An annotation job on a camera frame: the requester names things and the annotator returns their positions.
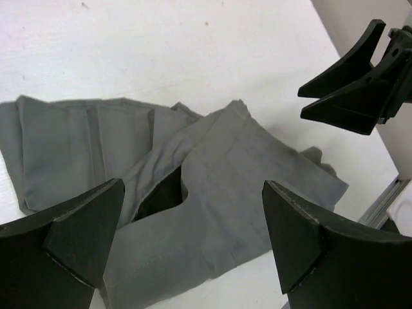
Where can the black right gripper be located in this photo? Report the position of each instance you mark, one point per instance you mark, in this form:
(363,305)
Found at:
(353,95)

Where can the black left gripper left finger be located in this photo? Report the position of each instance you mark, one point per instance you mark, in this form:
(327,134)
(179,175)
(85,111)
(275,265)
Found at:
(56,258)

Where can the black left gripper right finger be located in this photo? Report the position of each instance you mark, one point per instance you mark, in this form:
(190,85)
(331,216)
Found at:
(324,260)

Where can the grey pleated skirt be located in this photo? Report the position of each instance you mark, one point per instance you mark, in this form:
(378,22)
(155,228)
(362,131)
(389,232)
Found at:
(192,208)

